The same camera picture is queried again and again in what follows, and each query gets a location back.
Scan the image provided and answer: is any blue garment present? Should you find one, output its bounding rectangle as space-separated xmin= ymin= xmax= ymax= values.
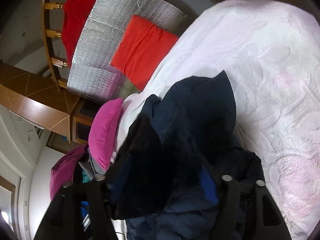
xmin=81 ymin=202 xmax=89 ymax=226

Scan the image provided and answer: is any wooden headboard frame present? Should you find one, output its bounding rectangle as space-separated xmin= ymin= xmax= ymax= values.
xmin=42 ymin=0 xmax=68 ymax=91

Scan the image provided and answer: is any white pink bed blanket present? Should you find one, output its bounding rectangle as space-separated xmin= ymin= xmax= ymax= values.
xmin=115 ymin=0 xmax=319 ymax=239

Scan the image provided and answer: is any navy blue puffer jacket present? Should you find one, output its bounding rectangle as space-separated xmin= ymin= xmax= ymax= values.
xmin=110 ymin=72 xmax=264 ymax=239

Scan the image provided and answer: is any silver foil insulation mat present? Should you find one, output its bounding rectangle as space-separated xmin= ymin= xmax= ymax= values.
xmin=67 ymin=0 xmax=191 ymax=101

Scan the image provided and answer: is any red pillow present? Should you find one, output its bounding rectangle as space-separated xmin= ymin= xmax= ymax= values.
xmin=111 ymin=15 xmax=178 ymax=90

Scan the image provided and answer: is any brown wooden nightstand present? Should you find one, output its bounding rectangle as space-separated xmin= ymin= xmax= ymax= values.
xmin=1 ymin=62 xmax=93 ymax=144

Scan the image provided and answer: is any red cloth on headboard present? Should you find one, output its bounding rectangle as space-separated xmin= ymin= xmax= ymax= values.
xmin=61 ymin=0 xmax=96 ymax=67

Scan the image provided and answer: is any grey garment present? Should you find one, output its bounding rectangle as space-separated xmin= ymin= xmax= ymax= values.
xmin=79 ymin=153 xmax=106 ymax=181

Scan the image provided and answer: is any teal garment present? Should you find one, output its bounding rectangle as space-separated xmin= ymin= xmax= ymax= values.
xmin=82 ymin=170 xmax=91 ymax=183

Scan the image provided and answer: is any magenta garment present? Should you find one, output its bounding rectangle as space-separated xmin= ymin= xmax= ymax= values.
xmin=49 ymin=145 xmax=88 ymax=200

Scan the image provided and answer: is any pink pillow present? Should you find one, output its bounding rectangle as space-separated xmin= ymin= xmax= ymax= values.
xmin=88 ymin=98 xmax=123 ymax=170

